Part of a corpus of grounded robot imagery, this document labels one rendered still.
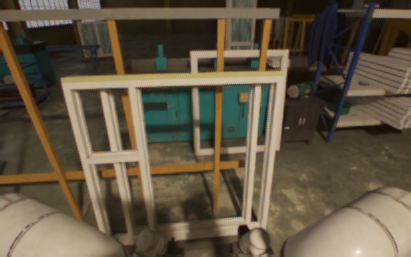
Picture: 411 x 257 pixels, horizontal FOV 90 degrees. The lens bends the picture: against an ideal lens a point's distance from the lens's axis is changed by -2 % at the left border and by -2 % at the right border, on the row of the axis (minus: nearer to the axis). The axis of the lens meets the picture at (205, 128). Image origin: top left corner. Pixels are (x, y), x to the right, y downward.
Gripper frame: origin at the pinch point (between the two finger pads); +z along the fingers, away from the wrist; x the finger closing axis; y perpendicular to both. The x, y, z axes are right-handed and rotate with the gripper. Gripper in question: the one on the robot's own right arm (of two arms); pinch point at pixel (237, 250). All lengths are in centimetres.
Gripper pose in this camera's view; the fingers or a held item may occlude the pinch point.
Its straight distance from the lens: 130.2
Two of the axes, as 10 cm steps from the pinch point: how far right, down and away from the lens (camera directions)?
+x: 9.8, 0.1, 2.2
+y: 1.3, 7.9, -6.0
